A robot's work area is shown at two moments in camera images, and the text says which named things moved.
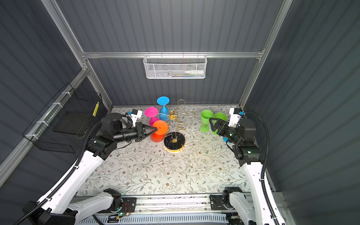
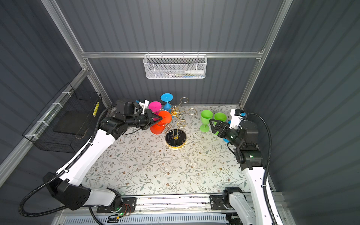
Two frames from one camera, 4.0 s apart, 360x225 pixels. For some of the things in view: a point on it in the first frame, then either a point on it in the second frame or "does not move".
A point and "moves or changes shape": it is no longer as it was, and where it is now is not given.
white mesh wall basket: [175, 66] does not move
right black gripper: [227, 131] does not move
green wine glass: [205, 116] does not move
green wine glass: [219, 115] does not move
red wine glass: [158, 136] -> [159, 128]
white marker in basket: [193, 71] does not move
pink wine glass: [152, 112] moves or changes shape
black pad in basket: [73, 122] does not move
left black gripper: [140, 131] -> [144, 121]
